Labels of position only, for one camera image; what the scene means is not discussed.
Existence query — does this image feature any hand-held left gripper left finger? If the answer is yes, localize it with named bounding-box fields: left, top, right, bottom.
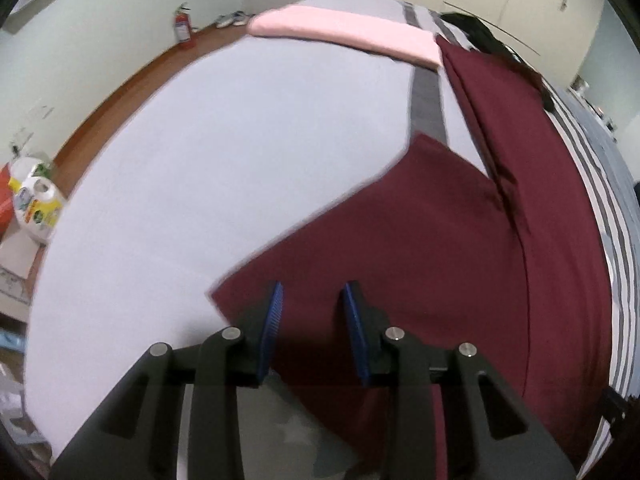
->
left=47, top=280, right=285, bottom=480

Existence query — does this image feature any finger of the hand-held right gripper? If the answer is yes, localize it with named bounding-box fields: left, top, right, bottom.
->
left=597, top=387, right=628, bottom=428

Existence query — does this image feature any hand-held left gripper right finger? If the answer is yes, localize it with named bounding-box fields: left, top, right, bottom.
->
left=341, top=281, right=576, bottom=480

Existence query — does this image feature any maroon t-shirt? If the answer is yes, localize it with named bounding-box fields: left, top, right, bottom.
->
left=210, top=35, right=615, bottom=480

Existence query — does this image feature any bed with striped sheet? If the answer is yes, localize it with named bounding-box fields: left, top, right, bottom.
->
left=22, top=0, right=640, bottom=480

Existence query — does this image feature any cardboard box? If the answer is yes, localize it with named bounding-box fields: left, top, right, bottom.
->
left=0, top=230, right=51, bottom=311

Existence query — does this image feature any white detergent bottle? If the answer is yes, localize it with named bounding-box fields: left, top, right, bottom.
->
left=7, top=157, right=66, bottom=246

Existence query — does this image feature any folded pink garment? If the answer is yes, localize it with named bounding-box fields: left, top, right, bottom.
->
left=247, top=4, right=443, bottom=68

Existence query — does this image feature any red fire extinguisher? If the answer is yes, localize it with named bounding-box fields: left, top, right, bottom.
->
left=172, top=2, right=196, bottom=51

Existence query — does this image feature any white nightstand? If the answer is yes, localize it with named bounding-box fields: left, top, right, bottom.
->
left=565, top=75, right=621, bottom=141

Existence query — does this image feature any black garment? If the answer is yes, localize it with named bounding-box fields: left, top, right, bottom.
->
left=440, top=1, right=556, bottom=111

